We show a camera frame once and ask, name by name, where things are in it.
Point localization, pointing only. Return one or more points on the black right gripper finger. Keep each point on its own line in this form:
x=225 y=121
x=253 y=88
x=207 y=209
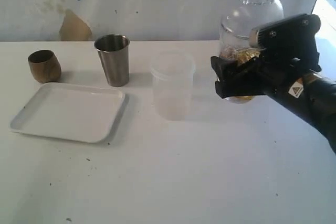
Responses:
x=225 y=69

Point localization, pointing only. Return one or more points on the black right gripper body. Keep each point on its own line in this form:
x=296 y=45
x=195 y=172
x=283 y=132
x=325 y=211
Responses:
x=273 y=71

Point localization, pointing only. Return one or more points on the wooden block pieces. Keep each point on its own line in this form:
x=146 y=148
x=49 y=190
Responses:
x=229 y=52

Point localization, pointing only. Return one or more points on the gold foil piece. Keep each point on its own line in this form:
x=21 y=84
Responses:
x=243 y=56

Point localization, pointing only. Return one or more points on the clear plastic jar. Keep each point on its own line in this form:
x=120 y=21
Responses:
x=228 y=37

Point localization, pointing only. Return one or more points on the clear dome jar lid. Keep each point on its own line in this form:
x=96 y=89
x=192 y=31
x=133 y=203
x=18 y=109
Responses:
x=245 y=15

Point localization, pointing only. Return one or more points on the steel metal cup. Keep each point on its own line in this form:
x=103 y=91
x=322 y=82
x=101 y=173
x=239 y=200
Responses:
x=114 y=56

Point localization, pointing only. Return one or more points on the brown wooden cup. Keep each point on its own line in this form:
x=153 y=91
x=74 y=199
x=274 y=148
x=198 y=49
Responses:
x=44 y=66

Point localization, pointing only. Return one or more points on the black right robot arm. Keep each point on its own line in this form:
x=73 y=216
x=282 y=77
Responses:
x=300 y=90

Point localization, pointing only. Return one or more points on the frosted plastic beaker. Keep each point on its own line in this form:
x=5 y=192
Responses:
x=172 y=74

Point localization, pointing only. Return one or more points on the white rectangular tray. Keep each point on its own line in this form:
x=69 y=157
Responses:
x=69 y=112

